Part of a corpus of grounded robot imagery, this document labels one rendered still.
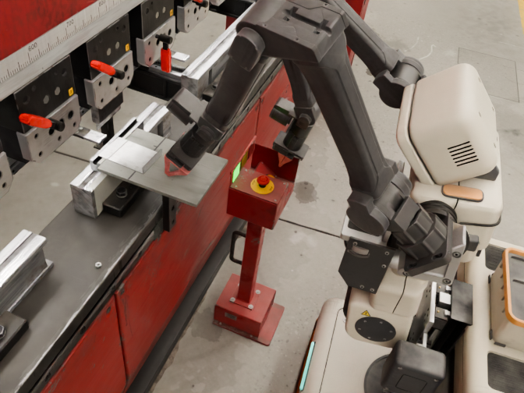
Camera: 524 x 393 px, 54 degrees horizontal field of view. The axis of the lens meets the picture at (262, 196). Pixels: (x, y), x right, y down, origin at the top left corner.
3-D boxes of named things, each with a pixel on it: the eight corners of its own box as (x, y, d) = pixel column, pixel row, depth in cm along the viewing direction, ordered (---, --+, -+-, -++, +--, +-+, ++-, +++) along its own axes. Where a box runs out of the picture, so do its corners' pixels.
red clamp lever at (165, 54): (169, 75, 128) (169, 38, 122) (154, 70, 129) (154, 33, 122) (173, 71, 130) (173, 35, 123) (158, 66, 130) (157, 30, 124)
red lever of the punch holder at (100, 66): (102, 61, 99) (126, 72, 108) (84, 55, 99) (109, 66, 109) (100, 70, 99) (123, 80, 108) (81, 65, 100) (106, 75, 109)
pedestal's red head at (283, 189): (272, 231, 162) (280, 189, 149) (225, 214, 165) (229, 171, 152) (292, 191, 176) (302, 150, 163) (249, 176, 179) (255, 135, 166)
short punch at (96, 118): (100, 131, 121) (96, 97, 115) (93, 129, 122) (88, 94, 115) (124, 109, 128) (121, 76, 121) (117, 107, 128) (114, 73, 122)
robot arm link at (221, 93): (267, 54, 67) (311, 1, 70) (231, 26, 66) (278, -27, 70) (211, 150, 107) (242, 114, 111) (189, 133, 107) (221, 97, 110)
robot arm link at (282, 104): (311, 121, 141) (323, 100, 145) (274, 99, 141) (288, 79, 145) (298, 144, 151) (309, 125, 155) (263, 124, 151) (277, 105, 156)
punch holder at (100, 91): (97, 114, 110) (87, 43, 99) (62, 101, 112) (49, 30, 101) (134, 80, 121) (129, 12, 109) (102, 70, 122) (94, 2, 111)
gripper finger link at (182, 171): (150, 170, 122) (168, 150, 115) (165, 153, 127) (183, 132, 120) (173, 189, 123) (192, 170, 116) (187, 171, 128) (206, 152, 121)
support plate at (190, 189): (196, 207, 120) (196, 204, 119) (97, 171, 125) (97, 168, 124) (228, 162, 132) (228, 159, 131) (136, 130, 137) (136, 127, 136)
